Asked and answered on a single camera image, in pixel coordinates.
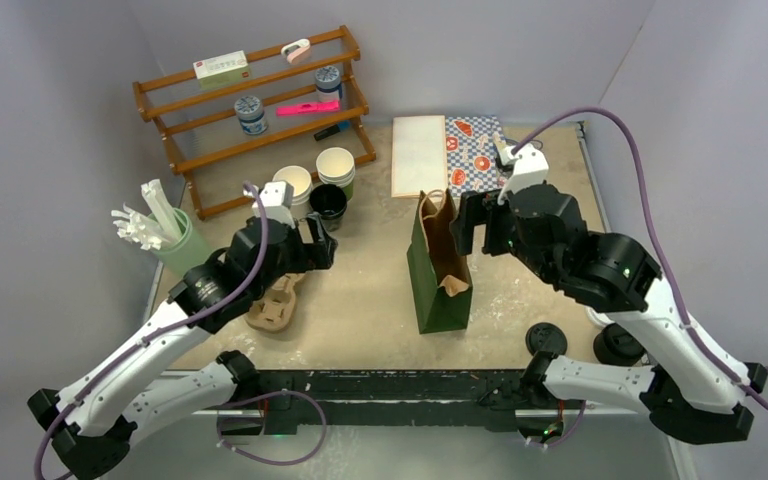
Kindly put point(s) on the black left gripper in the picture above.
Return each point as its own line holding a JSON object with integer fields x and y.
{"x": 311, "y": 255}

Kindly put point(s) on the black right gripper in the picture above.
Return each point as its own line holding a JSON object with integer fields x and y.
{"x": 473, "y": 211}

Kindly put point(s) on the brown pulp cup carrier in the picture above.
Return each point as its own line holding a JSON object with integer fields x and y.
{"x": 274, "y": 311}

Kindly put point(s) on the green paper bag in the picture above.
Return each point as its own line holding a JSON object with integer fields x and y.
{"x": 440, "y": 279}

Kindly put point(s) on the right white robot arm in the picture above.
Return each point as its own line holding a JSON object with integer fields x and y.
{"x": 693, "y": 392}

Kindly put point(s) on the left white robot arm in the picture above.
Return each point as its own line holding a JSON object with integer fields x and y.
{"x": 93, "y": 423}

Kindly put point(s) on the black paper cup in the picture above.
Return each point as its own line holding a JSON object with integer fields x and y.
{"x": 331, "y": 203}

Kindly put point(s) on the blue checkered paper bag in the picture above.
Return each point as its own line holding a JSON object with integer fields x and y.
{"x": 471, "y": 153}

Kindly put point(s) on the white paper cup stack left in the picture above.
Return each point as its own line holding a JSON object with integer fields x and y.
{"x": 299, "y": 178}

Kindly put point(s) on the white paper cup stack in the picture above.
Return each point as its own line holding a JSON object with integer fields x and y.
{"x": 336, "y": 166}
{"x": 299, "y": 178}

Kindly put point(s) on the white paper cup stack right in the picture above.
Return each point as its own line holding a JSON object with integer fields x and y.
{"x": 336, "y": 166}

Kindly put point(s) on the white paper bag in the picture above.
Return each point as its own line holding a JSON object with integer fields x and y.
{"x": 418, "y": 159}

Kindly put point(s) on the black blue marker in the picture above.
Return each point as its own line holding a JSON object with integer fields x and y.
{"x": 332, "y": 130}

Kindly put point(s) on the black cup lid near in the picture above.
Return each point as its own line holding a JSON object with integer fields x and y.
{"x": 545, "y": 336}

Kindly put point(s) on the green straw holder cup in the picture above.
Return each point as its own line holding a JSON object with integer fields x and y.
{"x": 190, "y": 251}

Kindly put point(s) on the wooden shelf rack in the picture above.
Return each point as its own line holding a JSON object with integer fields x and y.
{"x": 298, "y": 99}

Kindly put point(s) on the pink marker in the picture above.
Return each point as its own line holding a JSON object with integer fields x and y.
{"x": 308, "y": 108}

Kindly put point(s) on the white cup lid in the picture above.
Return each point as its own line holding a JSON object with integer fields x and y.
{"x": 600, "y": 320}

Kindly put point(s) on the blue lidded jar left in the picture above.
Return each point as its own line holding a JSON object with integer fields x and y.
{"x": 250, "y": 114}

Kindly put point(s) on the blue lidded jar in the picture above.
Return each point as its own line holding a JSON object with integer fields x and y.
{"x": 250, "y": 114}
{"x": 328, "y": 83}

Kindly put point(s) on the blue lidded jar right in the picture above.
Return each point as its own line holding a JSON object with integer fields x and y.
{"x": 328, "y": 83}

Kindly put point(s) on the pink white clip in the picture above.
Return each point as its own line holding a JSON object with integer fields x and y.
{"x": 297, "y": 52}

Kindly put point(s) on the white green box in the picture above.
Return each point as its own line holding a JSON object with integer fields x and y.
{"x": 220, "y": 71}

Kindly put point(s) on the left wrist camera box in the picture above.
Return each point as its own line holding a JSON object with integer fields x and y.
{"x": 276, "y": 198}

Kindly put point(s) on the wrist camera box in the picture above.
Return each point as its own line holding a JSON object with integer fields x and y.
{"x": 276, "y": 198}
{"x": 520, "y": 170}

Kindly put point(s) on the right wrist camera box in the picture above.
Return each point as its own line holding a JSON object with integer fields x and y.
{"x": 520, "y": 170}

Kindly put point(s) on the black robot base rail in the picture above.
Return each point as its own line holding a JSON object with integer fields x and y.
{"x": 496, "y": 400}

